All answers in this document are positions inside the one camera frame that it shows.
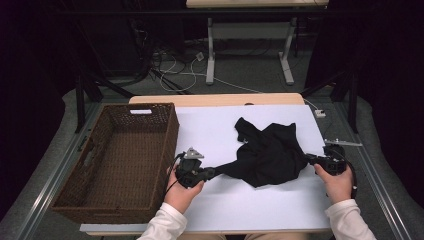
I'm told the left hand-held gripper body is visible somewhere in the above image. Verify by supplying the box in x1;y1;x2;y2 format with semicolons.
174;147;208;189

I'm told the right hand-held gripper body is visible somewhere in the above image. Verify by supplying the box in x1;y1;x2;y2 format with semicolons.
318;138;364;177

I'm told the black tank top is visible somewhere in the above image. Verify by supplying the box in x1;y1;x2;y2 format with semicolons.
213;116;309;189

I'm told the brown wicker basket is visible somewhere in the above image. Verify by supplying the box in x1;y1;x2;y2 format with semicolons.
49;102;180;225

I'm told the person's right hand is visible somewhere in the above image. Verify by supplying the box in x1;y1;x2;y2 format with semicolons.
313;163;355;205

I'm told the person's left hand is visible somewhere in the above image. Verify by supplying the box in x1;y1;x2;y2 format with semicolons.
163;164;205;214

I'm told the white foam board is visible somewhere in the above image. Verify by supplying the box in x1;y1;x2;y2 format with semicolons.
79;104;333;234

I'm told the black metal stand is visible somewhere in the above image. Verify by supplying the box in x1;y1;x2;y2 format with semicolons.
301;69;359;134
74;71;134;134

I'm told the black curtain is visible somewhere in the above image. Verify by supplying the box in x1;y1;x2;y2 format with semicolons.
304;0;424;208
0;0;78;221

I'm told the white-legged desk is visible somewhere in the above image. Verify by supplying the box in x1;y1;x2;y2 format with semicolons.
185;0;329;86

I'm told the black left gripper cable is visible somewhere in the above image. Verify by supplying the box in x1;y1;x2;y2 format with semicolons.
164;152;186;198

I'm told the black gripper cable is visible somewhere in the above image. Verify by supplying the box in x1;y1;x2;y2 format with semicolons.
164;152;186;198
333;149;358;200

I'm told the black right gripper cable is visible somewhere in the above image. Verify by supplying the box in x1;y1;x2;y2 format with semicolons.
333;149;358;200

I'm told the aluminium rail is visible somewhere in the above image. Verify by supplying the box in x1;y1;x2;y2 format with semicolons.
334;101;413;240
13;103;101;240

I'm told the white floor cable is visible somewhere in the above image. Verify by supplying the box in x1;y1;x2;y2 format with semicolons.
159;53;319;111

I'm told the black cable bundle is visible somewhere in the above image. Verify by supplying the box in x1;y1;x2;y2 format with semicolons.
129;19;194;94

